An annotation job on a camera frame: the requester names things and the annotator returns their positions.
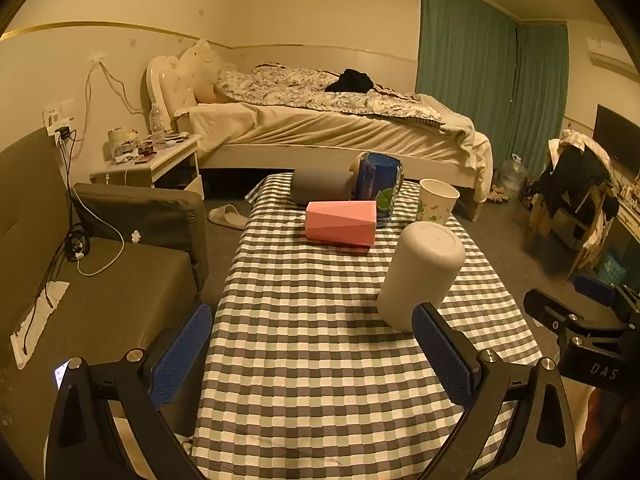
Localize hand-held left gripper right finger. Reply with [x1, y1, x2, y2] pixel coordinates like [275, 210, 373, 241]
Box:
[411, 302, 579, 480]

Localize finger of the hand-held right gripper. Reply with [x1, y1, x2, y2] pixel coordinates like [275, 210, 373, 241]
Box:
[523, 275, 640, 341]

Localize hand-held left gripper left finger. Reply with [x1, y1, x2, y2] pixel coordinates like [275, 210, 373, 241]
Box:
[46, 302, 214, 480]

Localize white cup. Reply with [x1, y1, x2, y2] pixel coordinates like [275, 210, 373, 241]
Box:
[376, 221, 466, 332]

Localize floral paper cup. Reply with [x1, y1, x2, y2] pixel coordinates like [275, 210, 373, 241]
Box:
[416, 178, 461, 226]

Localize grey cylinder cup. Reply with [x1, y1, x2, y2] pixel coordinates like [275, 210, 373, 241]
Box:
[291, 168, 357, 206]

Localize checkered tablecloth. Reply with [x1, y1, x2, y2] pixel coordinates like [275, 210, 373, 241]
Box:
[189, 172, 543, 480]

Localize grey sofa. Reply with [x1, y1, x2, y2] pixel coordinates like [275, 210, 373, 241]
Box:
[0, 126, 210, 476]

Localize chair with clothes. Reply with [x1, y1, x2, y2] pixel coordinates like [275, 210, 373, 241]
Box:
[524, 129, 621, 281]

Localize large water jug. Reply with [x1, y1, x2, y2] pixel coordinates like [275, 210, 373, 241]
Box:
[498, 154, 525, 201]

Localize slipper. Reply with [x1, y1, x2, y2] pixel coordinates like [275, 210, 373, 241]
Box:
[208, 204, 249, 228]

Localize pink faceted box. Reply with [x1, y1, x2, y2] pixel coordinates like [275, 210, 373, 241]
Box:
[305, 200, 378, 247]

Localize blue snack bag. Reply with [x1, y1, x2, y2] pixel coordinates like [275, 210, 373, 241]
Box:
[353, 151, 405, 229]

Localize television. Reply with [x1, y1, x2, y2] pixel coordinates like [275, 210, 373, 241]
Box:
[593, 104, 640, 181]

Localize white nightstand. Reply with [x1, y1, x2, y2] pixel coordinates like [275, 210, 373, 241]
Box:
[90, 134, 205, 200]

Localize clear plastic bottle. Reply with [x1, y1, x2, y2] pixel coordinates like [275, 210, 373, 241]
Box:
[149, 103, 166, 148]

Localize green curtain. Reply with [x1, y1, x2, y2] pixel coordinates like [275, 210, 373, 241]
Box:
[416, 0, 570, 179]

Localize bed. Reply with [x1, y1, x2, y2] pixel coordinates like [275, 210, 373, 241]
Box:
[146, 39, 495, 222]

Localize air conditioner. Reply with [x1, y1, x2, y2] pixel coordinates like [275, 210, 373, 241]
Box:
[586, 36, 636, 73]

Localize black garment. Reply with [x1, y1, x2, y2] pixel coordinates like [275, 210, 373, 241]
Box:
[324, 68, 375, 94]

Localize floral duvet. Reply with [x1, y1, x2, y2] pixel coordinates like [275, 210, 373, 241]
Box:
[215, 63, 446, 124]

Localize white cable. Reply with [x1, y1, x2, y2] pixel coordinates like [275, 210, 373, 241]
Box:
[71, 186, 126, 277]

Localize black cable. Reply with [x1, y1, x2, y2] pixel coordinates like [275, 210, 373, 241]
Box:
[42, 129, 92, 311]

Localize wall power strip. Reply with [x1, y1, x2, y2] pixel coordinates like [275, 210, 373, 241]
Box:
[44, 99, 77, 137]

